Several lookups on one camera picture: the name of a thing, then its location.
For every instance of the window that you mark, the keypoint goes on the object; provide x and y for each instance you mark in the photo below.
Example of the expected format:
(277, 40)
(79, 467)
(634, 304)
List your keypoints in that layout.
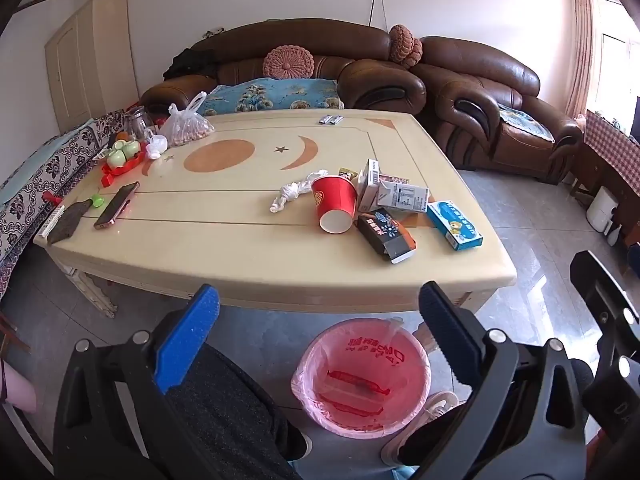
(620, 60)

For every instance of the smartphone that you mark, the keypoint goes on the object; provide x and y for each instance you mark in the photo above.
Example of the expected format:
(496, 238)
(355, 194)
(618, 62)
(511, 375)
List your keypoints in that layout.
(117, 205)

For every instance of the white printed carton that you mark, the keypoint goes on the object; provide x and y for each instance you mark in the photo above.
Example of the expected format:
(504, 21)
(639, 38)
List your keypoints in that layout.
(405, 196)

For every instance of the ball-shaped pink cushion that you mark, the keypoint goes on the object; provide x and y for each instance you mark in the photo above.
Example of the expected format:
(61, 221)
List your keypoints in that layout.
(405, 45)

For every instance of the dark red cigarette box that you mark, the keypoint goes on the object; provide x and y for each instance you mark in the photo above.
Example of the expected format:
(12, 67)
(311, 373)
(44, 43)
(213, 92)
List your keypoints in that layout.
(395, 178)

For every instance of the cream cabinet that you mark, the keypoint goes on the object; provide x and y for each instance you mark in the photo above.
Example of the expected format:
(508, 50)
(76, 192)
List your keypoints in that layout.
(90, 60)

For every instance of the red checked cloth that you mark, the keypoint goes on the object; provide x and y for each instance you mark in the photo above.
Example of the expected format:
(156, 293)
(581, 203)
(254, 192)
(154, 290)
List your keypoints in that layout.
(610, 150)

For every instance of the black orange box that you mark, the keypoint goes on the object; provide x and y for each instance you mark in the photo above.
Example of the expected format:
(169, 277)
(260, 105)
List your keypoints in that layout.
(385, 232)

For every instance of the orange fruit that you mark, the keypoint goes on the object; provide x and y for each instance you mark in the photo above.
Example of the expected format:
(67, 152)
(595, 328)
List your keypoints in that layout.
(122, 136)

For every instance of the brown leather armchair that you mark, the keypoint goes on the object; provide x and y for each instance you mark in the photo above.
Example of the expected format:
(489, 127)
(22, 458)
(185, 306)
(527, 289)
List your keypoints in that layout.
(475, 70)

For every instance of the white tissue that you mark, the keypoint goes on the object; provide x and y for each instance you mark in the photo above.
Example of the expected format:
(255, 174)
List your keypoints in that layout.
(292, 192)

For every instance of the yellow snack wrapper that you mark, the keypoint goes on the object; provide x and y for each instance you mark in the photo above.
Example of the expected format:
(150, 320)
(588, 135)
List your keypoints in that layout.
(347, 174)

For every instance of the wooden side cabinet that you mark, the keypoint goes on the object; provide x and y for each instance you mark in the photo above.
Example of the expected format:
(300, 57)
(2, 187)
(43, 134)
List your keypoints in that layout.
(587, 172)

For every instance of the white sneaker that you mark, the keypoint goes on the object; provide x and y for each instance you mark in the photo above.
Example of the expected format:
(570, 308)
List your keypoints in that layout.
(430, 410)

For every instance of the long brown leather sofa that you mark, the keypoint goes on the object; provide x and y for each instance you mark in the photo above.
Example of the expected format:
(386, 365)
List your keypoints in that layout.
(300, 35)

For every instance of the blue medicine box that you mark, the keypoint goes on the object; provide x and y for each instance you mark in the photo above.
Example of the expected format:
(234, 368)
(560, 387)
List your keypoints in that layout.
(452, 225)

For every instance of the pink curtain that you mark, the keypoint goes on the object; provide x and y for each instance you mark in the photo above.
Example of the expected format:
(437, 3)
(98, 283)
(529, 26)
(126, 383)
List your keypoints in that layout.
(582, 35)

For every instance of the red tray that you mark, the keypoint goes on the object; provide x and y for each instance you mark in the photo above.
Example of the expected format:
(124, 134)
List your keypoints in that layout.
(125, 166)

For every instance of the green tea cup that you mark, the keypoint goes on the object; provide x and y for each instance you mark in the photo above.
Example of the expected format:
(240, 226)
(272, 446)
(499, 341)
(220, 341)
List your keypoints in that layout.
(132, 148)
(116, 158)

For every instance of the pink trash bin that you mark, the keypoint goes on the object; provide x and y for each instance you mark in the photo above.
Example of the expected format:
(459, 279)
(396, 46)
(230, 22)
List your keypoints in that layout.
(320, 360)

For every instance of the black white floral sofa cover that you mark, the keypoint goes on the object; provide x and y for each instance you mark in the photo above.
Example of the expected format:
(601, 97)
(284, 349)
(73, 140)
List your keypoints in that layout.
(30, 185)

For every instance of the blue armchair seat cloth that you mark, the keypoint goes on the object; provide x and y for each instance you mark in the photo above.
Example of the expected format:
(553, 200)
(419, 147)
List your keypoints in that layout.
(525, 122)

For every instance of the plastic bag of peanuts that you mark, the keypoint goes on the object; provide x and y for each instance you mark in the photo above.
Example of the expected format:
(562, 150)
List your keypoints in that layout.
(185, 127)

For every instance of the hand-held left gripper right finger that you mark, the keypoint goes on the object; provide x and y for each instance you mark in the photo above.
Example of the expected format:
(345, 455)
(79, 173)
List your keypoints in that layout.
(445, 325)

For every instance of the white remote control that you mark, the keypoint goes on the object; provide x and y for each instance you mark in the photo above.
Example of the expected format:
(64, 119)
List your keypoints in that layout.
(50, 221)

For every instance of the white appliance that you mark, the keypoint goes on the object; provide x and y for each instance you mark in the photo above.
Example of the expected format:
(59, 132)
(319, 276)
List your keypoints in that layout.
(600, 210)

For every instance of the black clothing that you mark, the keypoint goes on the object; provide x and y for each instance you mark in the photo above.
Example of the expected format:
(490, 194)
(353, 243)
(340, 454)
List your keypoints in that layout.
(192, 62)

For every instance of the small white plastic bag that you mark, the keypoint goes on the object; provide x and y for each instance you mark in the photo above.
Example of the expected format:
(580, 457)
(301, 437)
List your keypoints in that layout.
(156, 146)

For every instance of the flat pink round cushion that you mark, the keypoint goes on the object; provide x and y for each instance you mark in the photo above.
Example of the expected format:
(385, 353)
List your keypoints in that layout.
(289, 62)

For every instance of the glass jar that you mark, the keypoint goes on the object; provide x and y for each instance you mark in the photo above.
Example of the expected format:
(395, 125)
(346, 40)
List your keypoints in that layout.
(136, 122)

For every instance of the blue floral sofa cloth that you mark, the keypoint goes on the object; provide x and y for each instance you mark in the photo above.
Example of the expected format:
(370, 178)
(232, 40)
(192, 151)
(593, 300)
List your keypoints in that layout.
(270, 92)

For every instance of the person's right leg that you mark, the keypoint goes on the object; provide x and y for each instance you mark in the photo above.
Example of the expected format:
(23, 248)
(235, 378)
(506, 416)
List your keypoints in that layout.
(440, 442)

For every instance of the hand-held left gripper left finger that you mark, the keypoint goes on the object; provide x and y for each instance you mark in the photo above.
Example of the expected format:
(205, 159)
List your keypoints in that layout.
(190, 335)

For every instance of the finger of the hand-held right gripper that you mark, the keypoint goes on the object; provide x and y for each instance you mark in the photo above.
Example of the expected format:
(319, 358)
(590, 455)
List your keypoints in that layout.
(600, 290)

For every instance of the white medicine box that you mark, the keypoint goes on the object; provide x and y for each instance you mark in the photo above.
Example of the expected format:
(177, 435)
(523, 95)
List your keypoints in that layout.
(369, 185)

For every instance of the red paper cup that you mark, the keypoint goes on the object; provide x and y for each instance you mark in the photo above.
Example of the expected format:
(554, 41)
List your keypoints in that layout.
(332, 197)

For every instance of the red plastic object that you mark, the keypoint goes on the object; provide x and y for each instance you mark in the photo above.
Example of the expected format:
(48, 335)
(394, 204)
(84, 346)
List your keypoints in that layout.
(51, 196)

